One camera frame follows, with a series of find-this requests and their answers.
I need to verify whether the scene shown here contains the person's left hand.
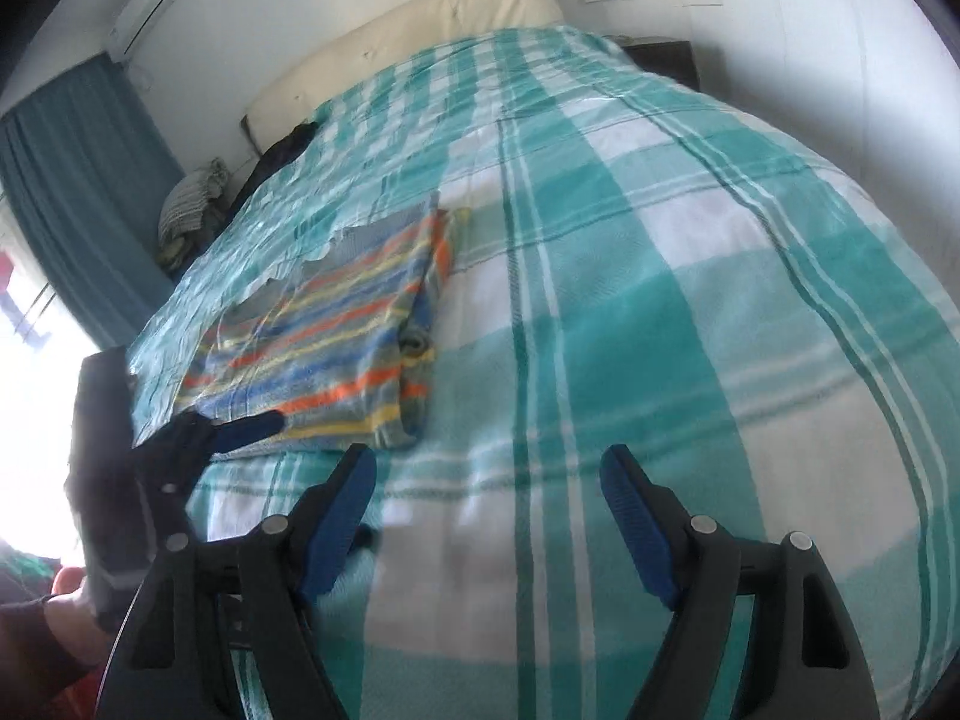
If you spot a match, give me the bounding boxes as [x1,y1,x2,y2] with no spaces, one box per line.
[44,567,114,667]

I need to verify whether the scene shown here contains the pile of clothes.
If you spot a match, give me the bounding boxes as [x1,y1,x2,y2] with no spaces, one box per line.
[156,158,229,278]

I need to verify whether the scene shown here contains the dark nightstand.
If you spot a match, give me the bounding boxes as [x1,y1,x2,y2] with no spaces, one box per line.
[615,36,701,91]

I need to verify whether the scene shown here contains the white air conditioner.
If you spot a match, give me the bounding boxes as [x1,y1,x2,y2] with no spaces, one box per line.
[104,0,176,65]

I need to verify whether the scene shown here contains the teal plaid bedspread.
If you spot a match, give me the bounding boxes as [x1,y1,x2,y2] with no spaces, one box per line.
[130,26,958,718]

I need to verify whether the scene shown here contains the black garment on bed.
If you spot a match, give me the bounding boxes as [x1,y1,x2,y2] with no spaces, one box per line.
[226,121,319,220]

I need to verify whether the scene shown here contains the cream padded headboard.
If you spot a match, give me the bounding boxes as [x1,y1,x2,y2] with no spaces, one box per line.
[241,0,565,153]

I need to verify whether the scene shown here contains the striped knit sweater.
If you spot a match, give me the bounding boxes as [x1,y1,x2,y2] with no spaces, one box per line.
[174,195,470,455]

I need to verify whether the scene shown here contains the teal curtain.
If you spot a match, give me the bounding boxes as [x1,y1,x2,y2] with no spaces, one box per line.
[2,54,184,348]

